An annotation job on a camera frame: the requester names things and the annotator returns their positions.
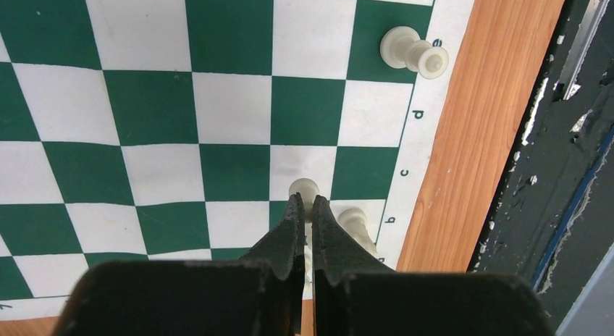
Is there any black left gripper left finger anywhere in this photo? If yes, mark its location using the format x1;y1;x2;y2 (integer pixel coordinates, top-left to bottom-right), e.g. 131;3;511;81
54;194;306;335

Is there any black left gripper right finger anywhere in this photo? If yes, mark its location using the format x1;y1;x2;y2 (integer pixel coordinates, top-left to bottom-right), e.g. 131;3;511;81
312;196;553;335

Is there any white pawn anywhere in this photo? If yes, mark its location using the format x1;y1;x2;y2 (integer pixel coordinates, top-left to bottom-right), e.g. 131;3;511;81
288;178;319;224

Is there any green white chess board mat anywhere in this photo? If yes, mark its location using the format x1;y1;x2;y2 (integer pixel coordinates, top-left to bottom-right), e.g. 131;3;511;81
1;0;475;321

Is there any white queen piece on board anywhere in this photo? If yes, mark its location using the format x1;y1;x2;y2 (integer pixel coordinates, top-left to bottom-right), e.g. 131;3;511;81
379;26;450;80

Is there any white piece behind finger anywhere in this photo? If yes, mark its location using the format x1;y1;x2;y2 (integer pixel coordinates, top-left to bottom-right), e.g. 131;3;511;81
337;208;377;256

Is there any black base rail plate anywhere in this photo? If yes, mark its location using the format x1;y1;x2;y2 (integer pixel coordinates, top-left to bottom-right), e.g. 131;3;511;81
468;0;613;329

